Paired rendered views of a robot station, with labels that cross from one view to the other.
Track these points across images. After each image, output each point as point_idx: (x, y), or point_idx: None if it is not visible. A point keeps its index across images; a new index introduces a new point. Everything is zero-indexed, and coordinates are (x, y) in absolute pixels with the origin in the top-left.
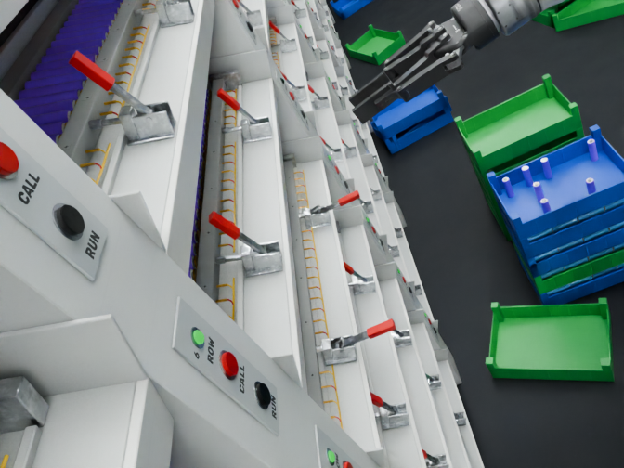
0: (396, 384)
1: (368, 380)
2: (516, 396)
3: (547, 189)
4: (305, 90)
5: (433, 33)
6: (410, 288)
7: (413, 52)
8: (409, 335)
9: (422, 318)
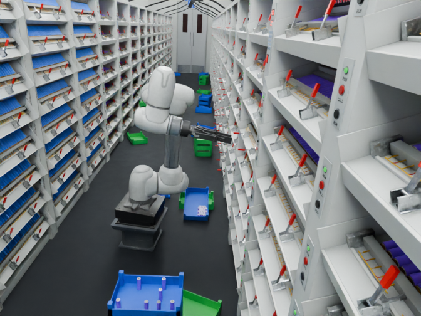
0: (242, 170)
1: (249, 168)
2: (213, 300)
3: (153, 305)
4: (265, 200)
5: (198, 128)
6: (243, 263)
7: (205, 131)
8: (242, 219)
9: (242, 265)
